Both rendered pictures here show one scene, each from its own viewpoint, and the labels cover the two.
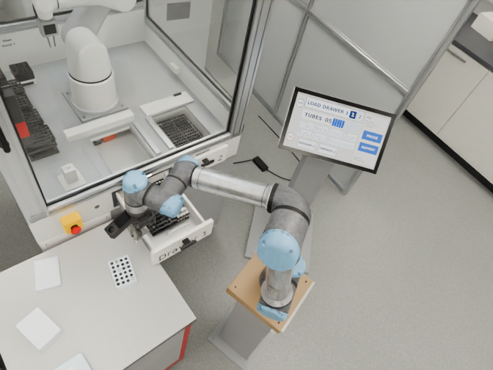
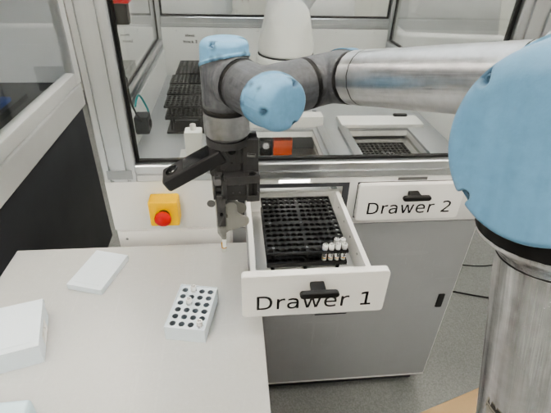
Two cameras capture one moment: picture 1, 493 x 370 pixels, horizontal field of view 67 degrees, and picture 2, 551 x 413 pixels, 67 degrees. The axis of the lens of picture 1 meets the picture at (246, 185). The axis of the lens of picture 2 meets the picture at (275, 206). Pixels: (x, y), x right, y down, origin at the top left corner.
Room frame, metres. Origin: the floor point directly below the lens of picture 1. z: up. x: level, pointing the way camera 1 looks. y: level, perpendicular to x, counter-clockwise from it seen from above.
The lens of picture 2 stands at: (0.25, -0.19, 1.47)
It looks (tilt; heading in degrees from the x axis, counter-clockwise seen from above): 34 degrees down; 46
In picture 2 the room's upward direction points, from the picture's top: 2 degrees clockwise
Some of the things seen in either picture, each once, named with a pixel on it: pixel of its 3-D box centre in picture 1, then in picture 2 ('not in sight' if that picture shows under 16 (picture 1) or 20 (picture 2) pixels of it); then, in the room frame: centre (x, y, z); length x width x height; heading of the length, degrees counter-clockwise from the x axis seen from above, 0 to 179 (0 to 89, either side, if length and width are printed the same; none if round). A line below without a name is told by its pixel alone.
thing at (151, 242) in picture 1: (157, 206); (299, 232); (0.86, 0.35, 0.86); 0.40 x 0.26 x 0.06; 52
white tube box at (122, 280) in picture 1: (122, 272); (193, 311); (0.57, 0.37, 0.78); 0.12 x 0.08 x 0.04; 41
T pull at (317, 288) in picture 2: (186, 242); (318, 289); (0.72, 0.16, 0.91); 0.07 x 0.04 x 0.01; 142
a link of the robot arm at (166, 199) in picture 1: (166, 197); (271, 93); (0.65, 0.23, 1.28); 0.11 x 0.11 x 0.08; 82
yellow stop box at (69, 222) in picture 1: (72, 223); (165, 210); (0.66, 0.62, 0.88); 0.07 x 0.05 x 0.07; 142
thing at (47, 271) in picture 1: (48, 273); (99, 271); (0.48, 0.64, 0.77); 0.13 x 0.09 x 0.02; 35
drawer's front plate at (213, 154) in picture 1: (202, 162); (408, 200); (1.18, 0.24, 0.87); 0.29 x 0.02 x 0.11; 142
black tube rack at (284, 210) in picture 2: (158, 207); (299, 233); (0.86, 0.34, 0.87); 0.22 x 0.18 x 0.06; 52
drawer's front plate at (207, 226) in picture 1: (183, 241); (314, 291); (0.73, 0.18, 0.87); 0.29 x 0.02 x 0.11; 142
